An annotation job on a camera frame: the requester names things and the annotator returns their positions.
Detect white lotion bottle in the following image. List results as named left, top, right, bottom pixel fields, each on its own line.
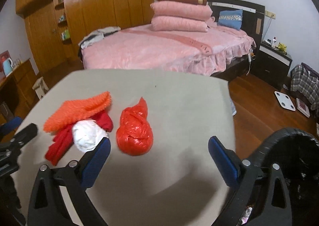
left=271, top=37, right=276, bottom=48

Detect pink pillow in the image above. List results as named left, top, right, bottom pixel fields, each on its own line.
left=151, top=16, right=208, bottom=32
left=150, top=1, right=213, bottom=21

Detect wooden side cabinet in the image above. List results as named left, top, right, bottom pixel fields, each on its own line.
left=1, top=60, right=39, bottom=122

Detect red plastic bag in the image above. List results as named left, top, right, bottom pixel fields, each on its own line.
left=116, top=97, right=154, bottom=156

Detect black nightstand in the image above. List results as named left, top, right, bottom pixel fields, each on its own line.
left=251, top=42, right=292, bottom=91

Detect yellow plush toy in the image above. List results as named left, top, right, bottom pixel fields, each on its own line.
left=277, top=43, right=287, bottom=54

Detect wooden wardrobe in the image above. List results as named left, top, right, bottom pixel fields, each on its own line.
left=16, top=0, right=153, bottom=73

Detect clothes pile on bed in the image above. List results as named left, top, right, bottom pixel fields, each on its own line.
left=78, top=27, right=121, bottom=60

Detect pink framed scale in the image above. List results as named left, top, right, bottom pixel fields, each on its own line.
left=296, top=98, right=310, bottom=118

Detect white small stool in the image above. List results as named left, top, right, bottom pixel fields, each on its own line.
left=32, top=77, right=49, bottom=100

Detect orange knitted cloth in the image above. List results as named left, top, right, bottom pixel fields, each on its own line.
left=43, top=91, right=112, bottom=132

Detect blue electric kettle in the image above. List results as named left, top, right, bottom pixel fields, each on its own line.
left=2, top=57, right=13, bottom=77

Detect white bathroom scale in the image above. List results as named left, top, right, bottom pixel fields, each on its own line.
left=274, top=91, right=296, bottom=111

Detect blue cushion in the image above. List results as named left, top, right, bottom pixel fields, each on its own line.
left=217, top=9, right=243, bottom=30

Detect red knit gloves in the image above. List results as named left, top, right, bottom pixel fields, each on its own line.
left=45, top=110, right=114, bottom=166

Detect upper pink pillow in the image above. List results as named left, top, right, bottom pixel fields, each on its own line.
left=150, top=1, right=213, bottom=21

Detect pink bed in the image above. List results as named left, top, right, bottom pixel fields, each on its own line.
left=82, top=21, right=256, bottom=76

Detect black headboard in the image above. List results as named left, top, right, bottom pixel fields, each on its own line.
left=207, top=0, right=266, bottom=46

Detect white plastic bag ball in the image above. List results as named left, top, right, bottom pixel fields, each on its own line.
left=71, top=119, right=109, bottom=153

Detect plaid shirt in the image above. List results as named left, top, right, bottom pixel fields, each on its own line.
left=290, top=63, right=318, bottom=111

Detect lower pink pillow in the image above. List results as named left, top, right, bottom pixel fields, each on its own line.
left=151, top=16, right=208, bottom=32

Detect black trash bin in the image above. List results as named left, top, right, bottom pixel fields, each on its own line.
left=212, top=128, right=319, bottom=226

